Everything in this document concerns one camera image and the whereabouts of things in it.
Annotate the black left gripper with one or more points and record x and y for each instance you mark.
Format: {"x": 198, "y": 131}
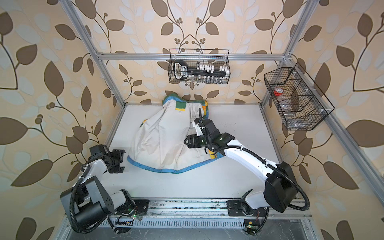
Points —
{"x": 117, "y": 153}

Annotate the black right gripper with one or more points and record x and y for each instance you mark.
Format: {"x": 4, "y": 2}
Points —
{"x": 192, "y": 139}

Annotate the rainbow coloured jacket white lining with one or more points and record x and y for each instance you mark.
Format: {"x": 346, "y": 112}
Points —
{"x": 158, "y": 145}

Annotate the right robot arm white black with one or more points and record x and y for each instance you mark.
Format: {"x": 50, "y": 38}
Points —
{"x": 281, "y": 190}

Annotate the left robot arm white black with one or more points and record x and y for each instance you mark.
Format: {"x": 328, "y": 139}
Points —
{"x": 87, "y": 204}

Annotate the black white tool in basket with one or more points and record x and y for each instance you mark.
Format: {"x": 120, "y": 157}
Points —
{"x": 197, "y": 71}

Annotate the red lidded clear container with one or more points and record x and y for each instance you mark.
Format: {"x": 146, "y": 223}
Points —
{"x": 278, "y": 92}

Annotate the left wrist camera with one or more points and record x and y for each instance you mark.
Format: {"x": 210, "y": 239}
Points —
{"x": 98, "y": 151}

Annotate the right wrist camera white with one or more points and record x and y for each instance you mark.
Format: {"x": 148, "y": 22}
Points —
{"x": 199, "y": 127}

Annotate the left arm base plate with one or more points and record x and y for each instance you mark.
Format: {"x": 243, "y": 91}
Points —
{"x": 139, "y": 208}

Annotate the aluminium frame rails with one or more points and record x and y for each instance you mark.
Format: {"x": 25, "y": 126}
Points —
{"x": 369, "y": 172}

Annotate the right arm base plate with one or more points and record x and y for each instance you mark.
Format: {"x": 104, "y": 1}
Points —
{"x": 238, "y": 208}

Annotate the black wire basket back wall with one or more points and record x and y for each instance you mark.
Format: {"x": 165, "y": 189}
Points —
{"x": 216, "y": 57}

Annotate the black wire basket wall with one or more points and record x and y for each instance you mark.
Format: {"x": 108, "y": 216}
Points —
{"x": 303, "y": 105}
{"x": 216, "y": 57}

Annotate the black wire basket right wall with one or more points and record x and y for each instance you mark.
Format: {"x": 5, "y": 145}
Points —
{"x": 303, "y": 105}

